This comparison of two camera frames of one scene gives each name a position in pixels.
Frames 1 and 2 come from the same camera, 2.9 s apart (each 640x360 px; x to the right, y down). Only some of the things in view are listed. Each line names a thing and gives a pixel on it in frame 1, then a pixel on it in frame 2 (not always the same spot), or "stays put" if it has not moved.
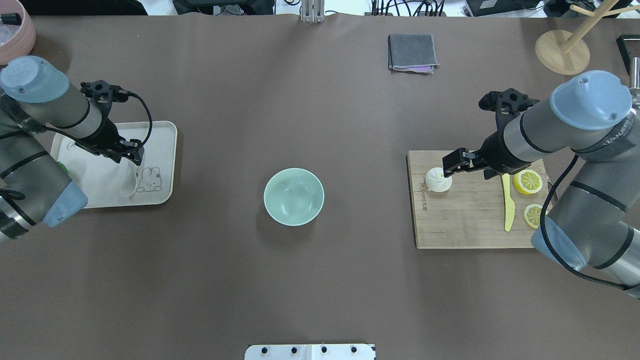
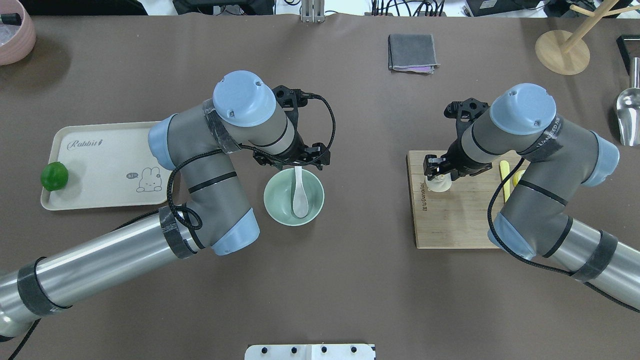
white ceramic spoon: x=127 y=177 to x=300 y=205
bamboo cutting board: x=470 y=214 stays put
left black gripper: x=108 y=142 to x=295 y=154
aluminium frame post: x=313 y=11 stays put
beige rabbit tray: x=100 y=175 stays put
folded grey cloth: x=411 y=52 stays put
